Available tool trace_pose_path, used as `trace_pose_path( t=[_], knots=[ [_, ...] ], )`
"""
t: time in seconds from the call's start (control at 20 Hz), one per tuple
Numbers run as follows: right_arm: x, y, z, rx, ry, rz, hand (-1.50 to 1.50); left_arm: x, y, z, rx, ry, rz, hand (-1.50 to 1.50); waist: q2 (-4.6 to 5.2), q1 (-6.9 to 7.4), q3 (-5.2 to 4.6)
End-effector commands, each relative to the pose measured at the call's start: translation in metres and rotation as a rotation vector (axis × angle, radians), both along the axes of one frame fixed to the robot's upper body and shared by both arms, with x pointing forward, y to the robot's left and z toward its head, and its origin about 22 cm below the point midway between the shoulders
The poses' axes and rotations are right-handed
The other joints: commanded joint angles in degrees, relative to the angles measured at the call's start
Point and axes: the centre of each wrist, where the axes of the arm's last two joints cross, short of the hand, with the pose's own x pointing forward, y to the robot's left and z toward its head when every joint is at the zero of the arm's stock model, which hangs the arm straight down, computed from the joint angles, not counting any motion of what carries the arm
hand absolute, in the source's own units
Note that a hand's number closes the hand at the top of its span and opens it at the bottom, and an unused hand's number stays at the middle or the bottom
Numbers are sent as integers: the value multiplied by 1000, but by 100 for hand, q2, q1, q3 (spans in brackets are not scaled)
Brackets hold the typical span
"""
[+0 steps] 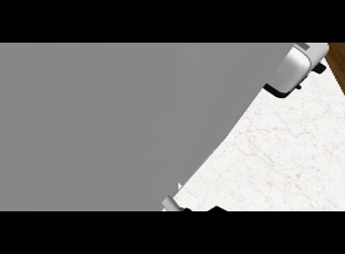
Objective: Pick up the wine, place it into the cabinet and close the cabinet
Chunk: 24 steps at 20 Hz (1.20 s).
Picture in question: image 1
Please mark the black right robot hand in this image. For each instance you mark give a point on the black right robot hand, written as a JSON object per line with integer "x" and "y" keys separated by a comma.
{"x": 216, "y": 209}

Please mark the white toaster with black base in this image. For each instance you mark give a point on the white toaster with black base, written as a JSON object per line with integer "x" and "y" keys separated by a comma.
{"x": 297, "y": 67}

